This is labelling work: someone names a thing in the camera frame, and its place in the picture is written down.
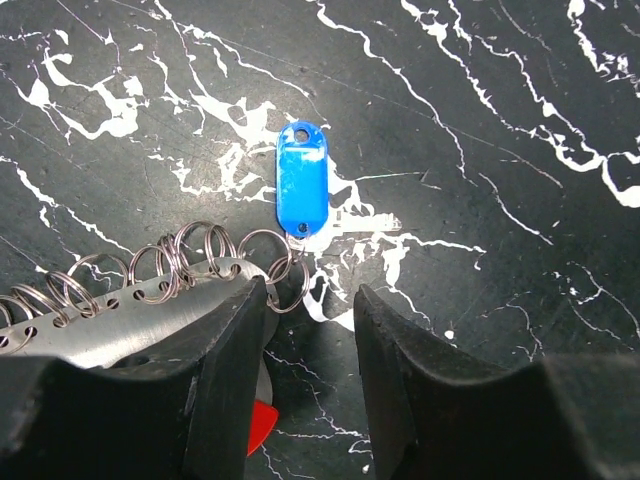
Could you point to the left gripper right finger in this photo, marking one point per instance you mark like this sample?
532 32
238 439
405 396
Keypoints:
436 412

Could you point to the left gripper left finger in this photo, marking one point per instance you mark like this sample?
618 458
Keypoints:
180 409

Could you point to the red and metal key holder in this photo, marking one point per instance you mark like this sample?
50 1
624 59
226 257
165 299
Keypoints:
68 323

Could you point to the blue key tag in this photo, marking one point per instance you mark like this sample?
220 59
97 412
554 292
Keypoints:
302 191

